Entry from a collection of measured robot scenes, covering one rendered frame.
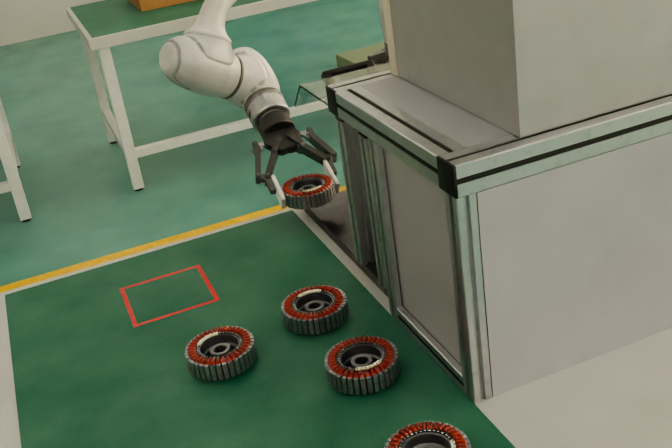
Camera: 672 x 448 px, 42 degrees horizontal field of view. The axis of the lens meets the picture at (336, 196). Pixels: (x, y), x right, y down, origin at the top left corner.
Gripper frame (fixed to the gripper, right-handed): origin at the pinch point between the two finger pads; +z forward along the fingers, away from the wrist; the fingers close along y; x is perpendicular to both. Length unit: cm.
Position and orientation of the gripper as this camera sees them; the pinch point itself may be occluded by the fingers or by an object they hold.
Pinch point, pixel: (307, 189)
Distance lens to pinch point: 182.0
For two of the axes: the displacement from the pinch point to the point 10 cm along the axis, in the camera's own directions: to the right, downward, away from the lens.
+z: 4.0, 7.4, -5.4
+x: 0.7, -6.1, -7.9
